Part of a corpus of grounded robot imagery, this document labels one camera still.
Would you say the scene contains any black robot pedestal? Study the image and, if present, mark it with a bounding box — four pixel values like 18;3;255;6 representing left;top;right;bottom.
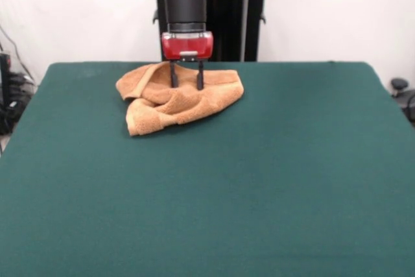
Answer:
152;0;280;62

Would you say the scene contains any black cable bundle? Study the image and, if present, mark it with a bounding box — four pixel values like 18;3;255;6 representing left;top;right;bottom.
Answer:
0;71;37;135

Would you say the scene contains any dark green table cloth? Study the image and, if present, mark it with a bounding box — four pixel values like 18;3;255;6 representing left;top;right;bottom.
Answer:
0;61;415;277

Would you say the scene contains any orange terry towel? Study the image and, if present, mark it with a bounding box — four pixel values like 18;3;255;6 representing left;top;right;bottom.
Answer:
115;62;244;138

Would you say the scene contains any black electronics box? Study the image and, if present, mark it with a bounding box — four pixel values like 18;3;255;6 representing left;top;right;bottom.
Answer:
0;52;12;106

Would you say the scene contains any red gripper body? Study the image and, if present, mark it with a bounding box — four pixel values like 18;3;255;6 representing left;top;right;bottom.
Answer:
161;31;214;62

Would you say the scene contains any grey wall cable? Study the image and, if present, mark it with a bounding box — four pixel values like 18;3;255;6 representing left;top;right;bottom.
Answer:
0;25;36;83

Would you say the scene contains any black chair base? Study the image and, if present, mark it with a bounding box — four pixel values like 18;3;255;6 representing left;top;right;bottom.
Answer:
390;77;415;128

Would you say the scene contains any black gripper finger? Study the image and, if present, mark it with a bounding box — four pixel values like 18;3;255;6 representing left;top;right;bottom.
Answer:
169;60;179;89
195;60;205;90

